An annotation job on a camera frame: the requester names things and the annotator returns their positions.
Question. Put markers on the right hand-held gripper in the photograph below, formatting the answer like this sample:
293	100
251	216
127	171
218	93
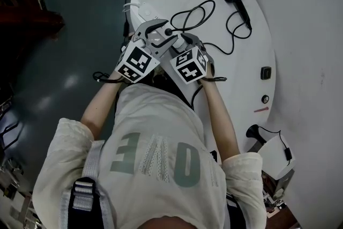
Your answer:
190	67

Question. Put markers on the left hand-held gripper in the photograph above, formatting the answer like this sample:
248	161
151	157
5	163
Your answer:
136	61

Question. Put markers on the black round cable plug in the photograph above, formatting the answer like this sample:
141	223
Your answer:
168	32

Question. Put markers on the white power strip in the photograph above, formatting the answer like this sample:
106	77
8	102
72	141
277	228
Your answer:
144	12

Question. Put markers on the person's right forearm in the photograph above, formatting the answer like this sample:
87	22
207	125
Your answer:
219	120

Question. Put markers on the person's left forearm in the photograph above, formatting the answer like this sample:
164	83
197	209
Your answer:
101	107

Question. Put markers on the small black rectangular device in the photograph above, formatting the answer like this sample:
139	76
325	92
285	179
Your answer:
265	73

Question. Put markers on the small round black object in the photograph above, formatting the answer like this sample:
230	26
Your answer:
265	99

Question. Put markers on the thin red pen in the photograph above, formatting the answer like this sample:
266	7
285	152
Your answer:
261	109

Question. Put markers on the brown wooden staircase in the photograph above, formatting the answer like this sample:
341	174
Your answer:
26	21

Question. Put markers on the white shade table lamp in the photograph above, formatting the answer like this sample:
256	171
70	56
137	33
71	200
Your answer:
276	158

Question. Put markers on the grey cabinet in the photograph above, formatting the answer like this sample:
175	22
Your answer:
284	185

